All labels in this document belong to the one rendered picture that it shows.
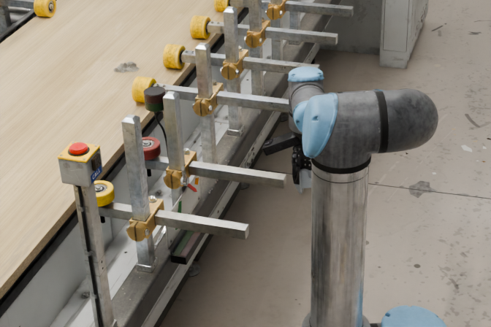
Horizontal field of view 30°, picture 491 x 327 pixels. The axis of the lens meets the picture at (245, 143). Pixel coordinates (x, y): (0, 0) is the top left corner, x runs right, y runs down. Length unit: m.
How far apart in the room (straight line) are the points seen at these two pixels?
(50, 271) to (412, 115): 1.14
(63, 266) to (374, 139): 1.11
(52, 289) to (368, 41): 3.14
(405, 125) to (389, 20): 3.35
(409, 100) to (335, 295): 0.45
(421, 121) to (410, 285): 1.88
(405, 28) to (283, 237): 1.69
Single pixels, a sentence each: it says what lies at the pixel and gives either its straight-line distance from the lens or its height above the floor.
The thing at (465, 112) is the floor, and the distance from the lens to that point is 4.72.
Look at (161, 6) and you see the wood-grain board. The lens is 3.60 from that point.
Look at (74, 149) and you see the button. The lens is 2.02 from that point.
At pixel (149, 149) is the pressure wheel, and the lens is 2.62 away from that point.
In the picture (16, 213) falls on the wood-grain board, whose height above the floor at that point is 0.90.
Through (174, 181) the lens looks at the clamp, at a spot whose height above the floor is 0.85.
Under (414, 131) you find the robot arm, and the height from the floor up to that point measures 1.40.
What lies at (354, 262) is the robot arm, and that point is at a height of 1.10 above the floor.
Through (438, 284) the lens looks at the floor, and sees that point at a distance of 3.57.
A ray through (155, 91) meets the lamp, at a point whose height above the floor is 1.11.
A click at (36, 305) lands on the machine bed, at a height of 0.72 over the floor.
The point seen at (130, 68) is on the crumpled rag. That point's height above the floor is 0.91.
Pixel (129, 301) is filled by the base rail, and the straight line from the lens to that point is 2.41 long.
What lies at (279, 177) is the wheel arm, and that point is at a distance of 2.55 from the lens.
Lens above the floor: 2.24
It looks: 31 degrees down
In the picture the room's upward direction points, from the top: 2 degrees counter-clockwise
